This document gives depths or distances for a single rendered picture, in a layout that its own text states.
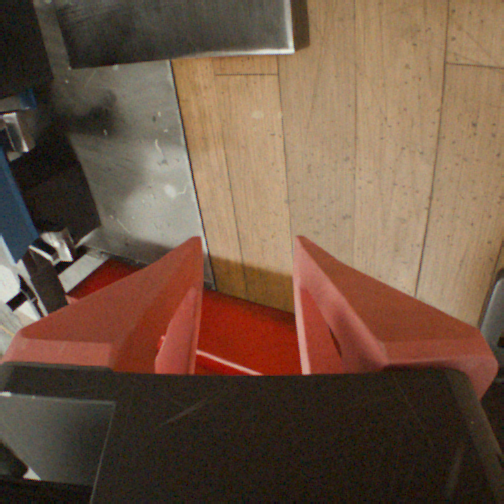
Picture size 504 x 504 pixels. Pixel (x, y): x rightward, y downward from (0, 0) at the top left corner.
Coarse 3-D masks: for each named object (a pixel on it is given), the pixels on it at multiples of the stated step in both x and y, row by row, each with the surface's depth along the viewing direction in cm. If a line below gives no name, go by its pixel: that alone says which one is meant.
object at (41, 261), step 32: (32, 0) 24; (0, 32) 23; (32, 32) 25; (0, 64) 24; (32, 64) 26; (0, 96) 24; (32, 160) 34; (64, 160) 33; (32, 192) 29; (64, 192) 31; (64, 224) 32; (96, 224) 35; (32, 256) 30
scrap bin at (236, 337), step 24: (120, 264) 37; (72, 288) 35; (96, 288) 35; (216, 312) 30; (240, 312) 30; (264, 312) 30; (288, 312) 29; (216, 336) 28; (240, 336) 28; (264, 336) 28; (288, 336) 28; (216, 360) 27; (240, 360) 26; (264, 360) 26; (288, 360) 26
